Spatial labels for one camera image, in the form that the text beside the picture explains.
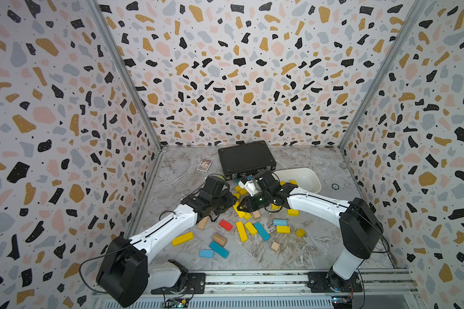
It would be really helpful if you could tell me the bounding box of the yellow slanted block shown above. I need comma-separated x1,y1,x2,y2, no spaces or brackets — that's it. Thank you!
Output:
233,202,251,220

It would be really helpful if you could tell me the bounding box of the white plastic bin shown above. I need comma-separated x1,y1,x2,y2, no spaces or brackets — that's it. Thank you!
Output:
275,167,322,193

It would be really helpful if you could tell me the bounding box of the long yellow block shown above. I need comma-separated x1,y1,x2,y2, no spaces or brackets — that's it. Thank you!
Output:
171,232,194,247
236,221,248,242

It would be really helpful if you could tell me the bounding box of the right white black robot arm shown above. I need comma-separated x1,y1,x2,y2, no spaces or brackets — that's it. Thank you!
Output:
237,171,383,281

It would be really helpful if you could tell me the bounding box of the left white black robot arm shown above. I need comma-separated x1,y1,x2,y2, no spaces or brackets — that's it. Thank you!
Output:
96,175,237,308

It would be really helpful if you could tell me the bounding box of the natural wood block centre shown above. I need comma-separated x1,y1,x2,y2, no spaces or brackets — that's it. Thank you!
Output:
252,211,261,220

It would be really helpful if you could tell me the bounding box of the yellow block right cluster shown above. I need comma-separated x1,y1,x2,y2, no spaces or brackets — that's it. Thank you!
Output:
287,209,300,216

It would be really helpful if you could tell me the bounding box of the light blue cylinder block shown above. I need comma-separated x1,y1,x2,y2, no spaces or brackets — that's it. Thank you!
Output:
273,219,288,226

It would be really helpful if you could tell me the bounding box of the red block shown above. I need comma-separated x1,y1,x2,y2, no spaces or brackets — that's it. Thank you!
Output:
219,220,233,232

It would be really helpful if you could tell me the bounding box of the natural wood long block left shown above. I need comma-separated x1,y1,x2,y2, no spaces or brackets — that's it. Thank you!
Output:
197,216,210,230

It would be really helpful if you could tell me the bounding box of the teal slanted block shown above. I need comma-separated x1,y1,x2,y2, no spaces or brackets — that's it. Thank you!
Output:
254,222,270,242

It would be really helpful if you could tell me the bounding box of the small card box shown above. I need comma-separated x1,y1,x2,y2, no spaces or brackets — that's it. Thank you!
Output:
197,158,213,173

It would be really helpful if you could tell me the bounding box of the yellow block near cylinder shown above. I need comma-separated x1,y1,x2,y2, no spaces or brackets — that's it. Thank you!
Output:
276,225,291,234

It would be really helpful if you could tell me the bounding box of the yellow block beside teal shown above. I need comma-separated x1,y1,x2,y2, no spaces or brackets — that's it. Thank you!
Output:
245,221,258,236

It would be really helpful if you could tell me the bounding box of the natural wood block front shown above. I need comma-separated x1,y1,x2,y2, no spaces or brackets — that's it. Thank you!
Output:
212,233,228,247

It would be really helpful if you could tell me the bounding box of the black briefcase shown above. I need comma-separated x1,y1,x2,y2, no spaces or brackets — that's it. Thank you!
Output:
218,140,277,180

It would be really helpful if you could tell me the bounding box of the yellow triangle block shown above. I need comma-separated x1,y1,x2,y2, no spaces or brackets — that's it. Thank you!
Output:
295,229,306,238

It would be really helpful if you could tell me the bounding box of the small natural wood cube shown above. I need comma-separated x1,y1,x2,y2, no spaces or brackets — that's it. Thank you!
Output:
271,242,280,252

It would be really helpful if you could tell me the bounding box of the teal long block front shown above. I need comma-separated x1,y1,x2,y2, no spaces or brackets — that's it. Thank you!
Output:
209,242,229,259

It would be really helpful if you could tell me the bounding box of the small light blue block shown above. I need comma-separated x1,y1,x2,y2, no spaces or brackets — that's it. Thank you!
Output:
199,249,214,258

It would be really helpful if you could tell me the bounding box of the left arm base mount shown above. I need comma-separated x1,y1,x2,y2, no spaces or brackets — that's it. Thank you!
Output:
150,272,206,296

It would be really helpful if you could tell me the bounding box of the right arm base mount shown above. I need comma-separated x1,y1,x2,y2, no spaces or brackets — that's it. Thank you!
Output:
307,270,363,293

